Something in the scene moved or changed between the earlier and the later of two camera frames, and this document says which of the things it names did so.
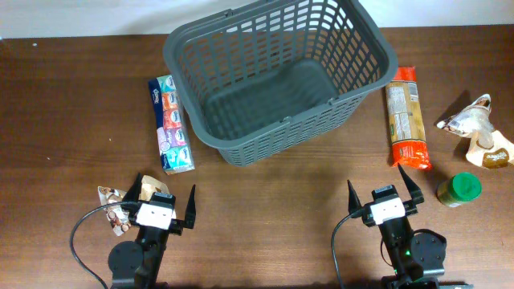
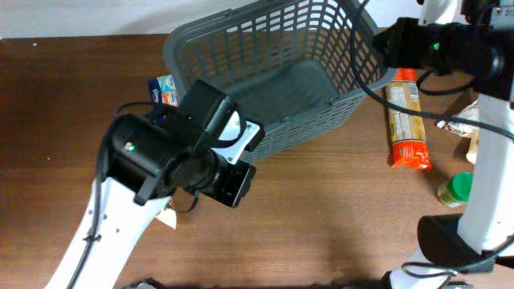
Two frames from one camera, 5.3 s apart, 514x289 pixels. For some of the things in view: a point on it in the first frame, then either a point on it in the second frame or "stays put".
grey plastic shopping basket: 263,79 stays put
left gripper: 177,225 → 236,193
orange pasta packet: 409,142 stays put
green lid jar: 461,189 stays put
